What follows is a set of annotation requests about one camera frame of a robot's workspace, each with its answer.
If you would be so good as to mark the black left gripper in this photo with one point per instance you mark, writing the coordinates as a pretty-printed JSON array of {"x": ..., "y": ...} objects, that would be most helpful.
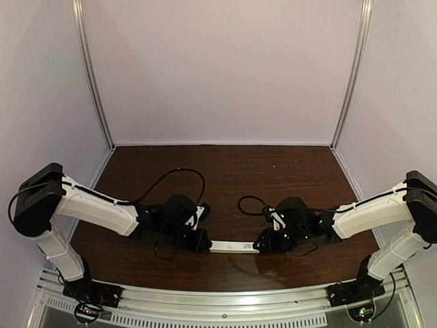
[{"x": 200, "y": 240}]

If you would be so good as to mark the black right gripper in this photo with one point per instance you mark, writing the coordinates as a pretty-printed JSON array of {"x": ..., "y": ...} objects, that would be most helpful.
[{"x": 264, "y": 242}]

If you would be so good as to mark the white remote control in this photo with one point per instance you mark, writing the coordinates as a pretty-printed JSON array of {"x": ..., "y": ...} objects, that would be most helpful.
[{"x": 254, "y": 251}]

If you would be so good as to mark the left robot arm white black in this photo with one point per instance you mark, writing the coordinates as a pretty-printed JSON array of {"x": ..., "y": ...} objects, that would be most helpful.
[{"x": 50, "y": 193}]

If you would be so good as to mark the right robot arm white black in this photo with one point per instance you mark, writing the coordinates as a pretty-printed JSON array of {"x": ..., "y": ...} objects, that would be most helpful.
[{"x": 412, "y": 201}]

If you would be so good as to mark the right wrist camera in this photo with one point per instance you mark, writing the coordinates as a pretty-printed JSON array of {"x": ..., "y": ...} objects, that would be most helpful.
[{"x": 274, "y": 218}]

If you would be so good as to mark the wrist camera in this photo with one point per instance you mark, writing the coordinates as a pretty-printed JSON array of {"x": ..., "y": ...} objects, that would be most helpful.
[
  {"x": 274, "y": 218},
  {"x": 200, "y": 215}
]

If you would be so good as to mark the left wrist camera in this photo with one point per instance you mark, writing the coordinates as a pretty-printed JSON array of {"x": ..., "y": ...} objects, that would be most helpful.
[{"x": 200, "y": 215}]

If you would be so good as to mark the front aluminium rail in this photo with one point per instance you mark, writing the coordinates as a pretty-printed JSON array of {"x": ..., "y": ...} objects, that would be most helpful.
[{"x": 296, "y": 307}]

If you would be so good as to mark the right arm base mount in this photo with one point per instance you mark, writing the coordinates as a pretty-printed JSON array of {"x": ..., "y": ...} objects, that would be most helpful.
[{"x": 358, "y": 297}]

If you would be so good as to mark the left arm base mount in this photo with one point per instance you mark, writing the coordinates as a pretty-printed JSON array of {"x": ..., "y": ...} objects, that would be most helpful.
[{"x": 91, "y": 297}]

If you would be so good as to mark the right aluminium frame post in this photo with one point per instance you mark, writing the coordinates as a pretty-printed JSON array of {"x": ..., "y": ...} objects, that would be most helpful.
[{"x": 364, "y": 24}]

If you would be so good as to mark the aluminium frame post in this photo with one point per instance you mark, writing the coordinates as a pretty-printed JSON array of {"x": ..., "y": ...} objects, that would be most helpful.
[
  {"x": 364, "y": 24},
  {"x": 79, "y": 18}
]

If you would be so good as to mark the left aluminium frame post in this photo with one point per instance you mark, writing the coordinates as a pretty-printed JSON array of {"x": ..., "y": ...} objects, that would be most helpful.
[{"x": 79, "y": 18}]

